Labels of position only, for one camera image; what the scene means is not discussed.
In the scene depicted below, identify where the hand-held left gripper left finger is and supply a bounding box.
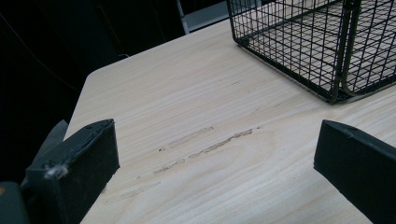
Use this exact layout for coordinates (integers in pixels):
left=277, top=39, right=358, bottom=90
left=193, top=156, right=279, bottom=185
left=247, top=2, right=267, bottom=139
left=20, top=118, right=120, bottom=224

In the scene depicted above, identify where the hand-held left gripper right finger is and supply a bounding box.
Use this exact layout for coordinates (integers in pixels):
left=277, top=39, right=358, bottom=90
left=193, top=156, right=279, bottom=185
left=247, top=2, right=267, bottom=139
left=313, top=119, right=396, bottom=224

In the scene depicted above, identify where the black wire mesh basket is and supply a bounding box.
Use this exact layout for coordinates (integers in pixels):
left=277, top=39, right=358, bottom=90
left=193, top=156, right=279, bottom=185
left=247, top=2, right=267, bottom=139
left=226, top=0, right=396, bottom=105

